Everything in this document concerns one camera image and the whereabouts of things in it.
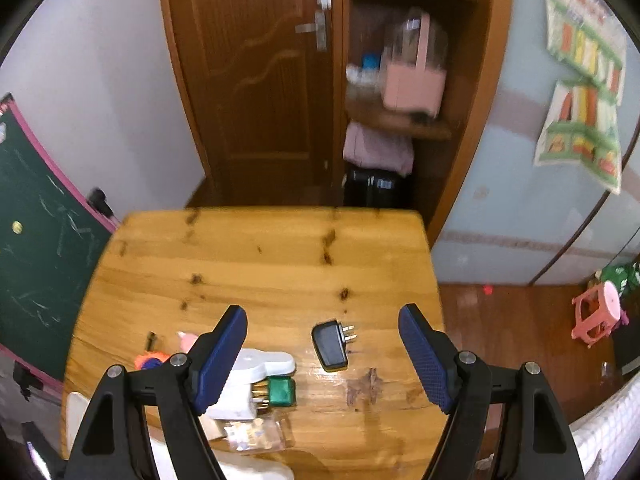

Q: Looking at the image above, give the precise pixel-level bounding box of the white power adapter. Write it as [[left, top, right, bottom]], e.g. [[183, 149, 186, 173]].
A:
[[206, 347, 296, 422]]

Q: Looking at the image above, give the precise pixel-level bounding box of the wall poster with coloured bars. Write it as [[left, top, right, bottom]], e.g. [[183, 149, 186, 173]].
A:
[[540, 0, 628, 106]]

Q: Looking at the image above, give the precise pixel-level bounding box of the green bottle with gold cap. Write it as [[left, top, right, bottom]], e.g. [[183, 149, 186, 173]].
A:
[[252, 376, 297, 408]]

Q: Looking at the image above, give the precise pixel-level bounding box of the pink plastic stool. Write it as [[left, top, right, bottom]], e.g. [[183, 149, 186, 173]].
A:
[[571, 281, 623, 350]]

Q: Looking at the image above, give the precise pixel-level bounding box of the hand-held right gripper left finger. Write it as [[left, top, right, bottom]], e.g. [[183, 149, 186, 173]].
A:
[[64, 304, 249, 480]]

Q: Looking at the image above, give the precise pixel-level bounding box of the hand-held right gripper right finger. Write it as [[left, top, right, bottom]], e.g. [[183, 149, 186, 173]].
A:
[[397, 303, 586, 480]]

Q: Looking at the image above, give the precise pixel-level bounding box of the green chalkboard with pink frame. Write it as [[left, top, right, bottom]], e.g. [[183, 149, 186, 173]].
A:
[[0, 92, 123, 391]]

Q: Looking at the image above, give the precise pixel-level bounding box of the pink folded cloth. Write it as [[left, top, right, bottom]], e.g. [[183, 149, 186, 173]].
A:
[[342, 121, 416, 177]]

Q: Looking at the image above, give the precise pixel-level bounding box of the green toy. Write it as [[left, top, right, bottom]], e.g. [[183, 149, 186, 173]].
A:
[[597, 262, 640, 301]]

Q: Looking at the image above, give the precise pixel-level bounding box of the black box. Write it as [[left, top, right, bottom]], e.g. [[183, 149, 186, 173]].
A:
[[344, 164, 413, 208]]

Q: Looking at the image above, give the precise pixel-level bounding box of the beige box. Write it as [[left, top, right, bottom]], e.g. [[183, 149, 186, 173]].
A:
[[202, 412, 293, 453]]

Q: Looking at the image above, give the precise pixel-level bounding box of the brown wooden shelf cabinet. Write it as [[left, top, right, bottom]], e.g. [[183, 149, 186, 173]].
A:
[[342, 0, 516, 248]]

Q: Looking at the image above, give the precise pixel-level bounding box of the metal door handle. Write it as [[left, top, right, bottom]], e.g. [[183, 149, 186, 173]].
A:
[[295, 10, 328, 52]]

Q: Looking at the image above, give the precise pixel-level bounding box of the white checked cloth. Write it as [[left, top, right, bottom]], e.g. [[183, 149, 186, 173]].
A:
[[570, 360, 640, 480]]

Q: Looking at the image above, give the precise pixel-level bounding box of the pink basket with clear lid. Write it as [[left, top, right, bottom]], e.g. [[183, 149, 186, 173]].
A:
[[381, 7, 448, 117]]

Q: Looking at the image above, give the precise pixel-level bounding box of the brown wooden door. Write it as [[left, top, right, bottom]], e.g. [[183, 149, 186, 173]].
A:
[[159, 0, 346, 208]]

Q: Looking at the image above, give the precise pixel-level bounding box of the orange and blue round toy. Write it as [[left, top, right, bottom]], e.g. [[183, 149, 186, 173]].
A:
[[134, 351, 168, 372]]

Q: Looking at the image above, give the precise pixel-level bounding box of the white plastic bin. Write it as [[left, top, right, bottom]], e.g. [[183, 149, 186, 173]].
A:
[[62, 391, 296, 480]]

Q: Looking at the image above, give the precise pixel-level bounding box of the black charger plug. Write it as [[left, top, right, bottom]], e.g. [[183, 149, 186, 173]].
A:
[[311, 319, 360, 373]]

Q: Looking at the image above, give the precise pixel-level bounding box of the black easel knob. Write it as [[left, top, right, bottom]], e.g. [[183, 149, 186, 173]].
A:
[[87, 187, 112, 218]]

